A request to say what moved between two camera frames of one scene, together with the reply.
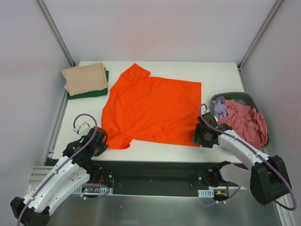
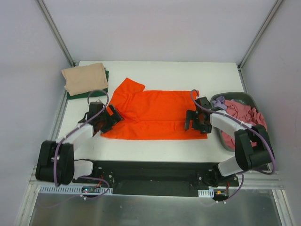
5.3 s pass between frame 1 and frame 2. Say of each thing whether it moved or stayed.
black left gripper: moved
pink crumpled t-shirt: stayed
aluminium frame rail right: stayed
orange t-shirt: moved
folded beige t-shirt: stayed
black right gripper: moved
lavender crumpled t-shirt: stayed
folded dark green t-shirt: stayed
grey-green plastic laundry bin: stayed
